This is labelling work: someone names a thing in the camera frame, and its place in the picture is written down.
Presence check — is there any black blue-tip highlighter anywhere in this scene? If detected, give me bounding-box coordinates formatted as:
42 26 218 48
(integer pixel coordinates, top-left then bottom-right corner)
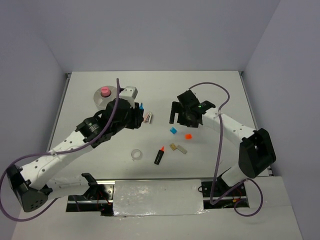
139 102 144 114

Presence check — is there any pink marker pack bottle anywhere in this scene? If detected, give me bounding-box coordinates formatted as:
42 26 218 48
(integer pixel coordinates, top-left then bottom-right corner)
100 86 112 98

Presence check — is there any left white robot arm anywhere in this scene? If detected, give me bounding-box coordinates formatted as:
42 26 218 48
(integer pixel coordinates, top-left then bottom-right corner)
5 98 144 213

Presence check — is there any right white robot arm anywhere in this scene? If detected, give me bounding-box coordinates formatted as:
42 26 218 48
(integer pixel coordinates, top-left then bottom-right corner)
169 90 276 196

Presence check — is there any pink mini stapler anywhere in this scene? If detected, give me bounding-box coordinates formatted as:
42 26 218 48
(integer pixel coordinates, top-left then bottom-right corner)
143 111 153 124

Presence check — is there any white round divided organizer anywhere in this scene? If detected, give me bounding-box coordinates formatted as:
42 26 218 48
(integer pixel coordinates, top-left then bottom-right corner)
93 85 118 110

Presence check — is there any tan small eraser block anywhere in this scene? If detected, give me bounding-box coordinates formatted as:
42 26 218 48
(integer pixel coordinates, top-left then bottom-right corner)
169 143 177 151

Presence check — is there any grey flat eraser piece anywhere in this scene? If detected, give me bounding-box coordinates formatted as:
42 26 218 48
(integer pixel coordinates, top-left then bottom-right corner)
176 145 188 154

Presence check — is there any clear tape roll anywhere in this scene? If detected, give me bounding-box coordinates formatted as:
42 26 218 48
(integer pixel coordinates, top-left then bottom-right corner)
130 149 143 161

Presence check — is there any black orange-tip highlighter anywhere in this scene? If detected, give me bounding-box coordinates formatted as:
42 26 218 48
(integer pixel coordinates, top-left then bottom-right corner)
154 146 165 165

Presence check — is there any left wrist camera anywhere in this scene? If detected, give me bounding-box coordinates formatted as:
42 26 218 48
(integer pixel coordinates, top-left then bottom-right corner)
119 86 138 105

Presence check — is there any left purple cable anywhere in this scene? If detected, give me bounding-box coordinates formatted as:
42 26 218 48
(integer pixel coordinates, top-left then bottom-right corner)
0 77 123 222

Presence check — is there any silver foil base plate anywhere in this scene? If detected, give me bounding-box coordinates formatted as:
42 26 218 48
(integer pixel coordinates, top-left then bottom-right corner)
65 178 251 217

